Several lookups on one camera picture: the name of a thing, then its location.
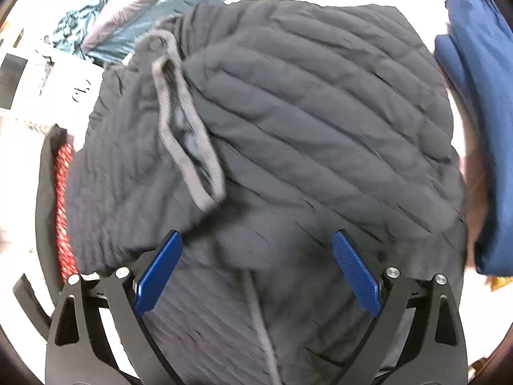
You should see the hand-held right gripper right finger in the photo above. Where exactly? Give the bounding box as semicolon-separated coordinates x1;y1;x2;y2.
332;230;469;385

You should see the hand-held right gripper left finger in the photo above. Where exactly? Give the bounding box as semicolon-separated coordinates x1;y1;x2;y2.
45;230;185;385

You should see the black quilted jacket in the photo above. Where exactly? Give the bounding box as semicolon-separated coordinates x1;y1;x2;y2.
66;0;469;385

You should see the red patterned cloth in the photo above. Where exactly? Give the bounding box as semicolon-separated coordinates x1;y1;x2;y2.
54;144;80;284

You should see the gold yellow cloth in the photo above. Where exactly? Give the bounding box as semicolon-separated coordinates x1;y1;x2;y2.
487;275;513;293

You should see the white machine with round logo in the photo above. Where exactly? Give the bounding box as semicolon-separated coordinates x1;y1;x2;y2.
0;44;105;118

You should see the navy blue folded garment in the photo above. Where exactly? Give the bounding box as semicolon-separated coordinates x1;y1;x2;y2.
434;0;513;277

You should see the grey duvet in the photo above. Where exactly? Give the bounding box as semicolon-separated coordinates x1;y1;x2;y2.
80;0;209;55

